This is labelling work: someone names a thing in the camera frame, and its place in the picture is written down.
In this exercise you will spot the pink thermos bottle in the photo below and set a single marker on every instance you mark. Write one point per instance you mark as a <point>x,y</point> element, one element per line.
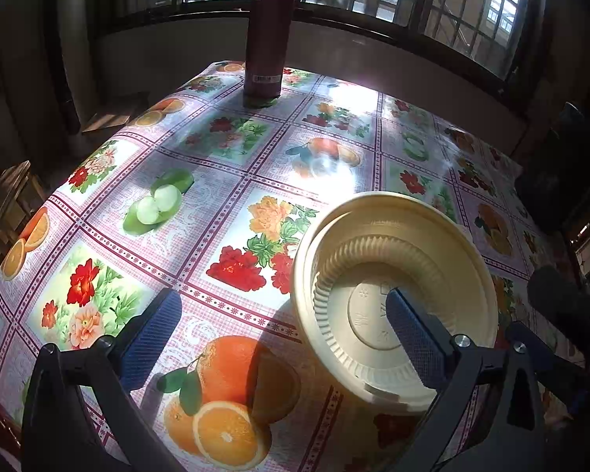
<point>268,34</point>

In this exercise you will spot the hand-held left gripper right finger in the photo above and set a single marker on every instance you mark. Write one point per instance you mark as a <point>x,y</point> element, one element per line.
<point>413,340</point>

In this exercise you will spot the fruit print tablecloth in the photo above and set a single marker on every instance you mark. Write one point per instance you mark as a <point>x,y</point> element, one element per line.
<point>201,173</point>

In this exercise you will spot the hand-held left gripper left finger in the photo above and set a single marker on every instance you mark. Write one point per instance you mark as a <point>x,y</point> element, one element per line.
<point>152,335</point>

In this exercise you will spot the barred window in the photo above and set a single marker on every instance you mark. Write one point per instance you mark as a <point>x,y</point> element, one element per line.
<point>324,15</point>

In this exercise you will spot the black cylindrical container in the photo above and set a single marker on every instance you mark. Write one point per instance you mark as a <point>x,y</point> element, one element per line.
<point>555,172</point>

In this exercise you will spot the wooden stool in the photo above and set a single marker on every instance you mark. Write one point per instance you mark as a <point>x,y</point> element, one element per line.
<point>113,115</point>
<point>7,206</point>

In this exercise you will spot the cream plastic bowl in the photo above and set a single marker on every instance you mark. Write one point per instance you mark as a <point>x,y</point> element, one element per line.
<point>354,236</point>

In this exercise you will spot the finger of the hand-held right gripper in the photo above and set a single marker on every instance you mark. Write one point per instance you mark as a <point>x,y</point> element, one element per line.
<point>560,295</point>

